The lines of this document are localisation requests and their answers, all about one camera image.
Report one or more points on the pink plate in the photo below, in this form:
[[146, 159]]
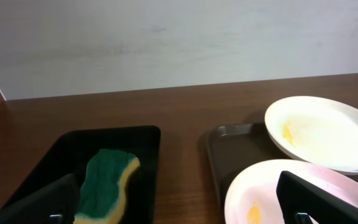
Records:
[[252, 198]]

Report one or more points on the cream white plate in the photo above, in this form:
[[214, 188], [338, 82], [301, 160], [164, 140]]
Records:
[[316, 130]]

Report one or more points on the brown serving tray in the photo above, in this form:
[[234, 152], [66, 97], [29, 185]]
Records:
[[232, 148]]

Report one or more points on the black plastic tray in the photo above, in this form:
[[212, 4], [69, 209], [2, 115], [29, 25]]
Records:
[[71, 152]]

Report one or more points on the green and yellow sponge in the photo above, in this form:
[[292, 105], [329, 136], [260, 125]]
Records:
[[103, 197]]

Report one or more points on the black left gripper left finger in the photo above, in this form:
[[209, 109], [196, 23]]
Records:
[[55, 203]]

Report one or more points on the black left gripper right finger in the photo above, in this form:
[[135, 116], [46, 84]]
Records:
[[302, 202]]

